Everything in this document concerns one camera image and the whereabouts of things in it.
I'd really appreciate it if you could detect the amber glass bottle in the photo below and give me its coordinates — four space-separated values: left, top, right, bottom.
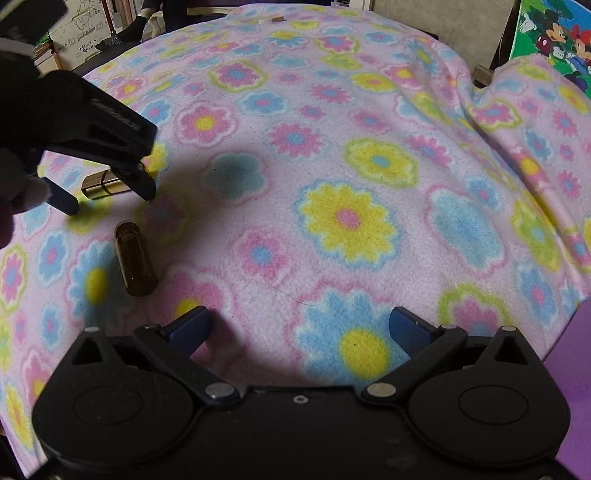
114 222 158 297

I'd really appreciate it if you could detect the black and gold lipstick box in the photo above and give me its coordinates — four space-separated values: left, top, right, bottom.
81 170 130 200

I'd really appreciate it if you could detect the purple foam mat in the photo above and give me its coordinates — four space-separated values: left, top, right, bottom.
544 300 591 479

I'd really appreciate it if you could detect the pink floral fleece blanket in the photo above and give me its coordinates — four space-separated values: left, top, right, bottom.
1 4 590 475

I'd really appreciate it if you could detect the Mickey Mouse picture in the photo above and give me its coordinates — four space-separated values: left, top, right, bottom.
510 0 590 91

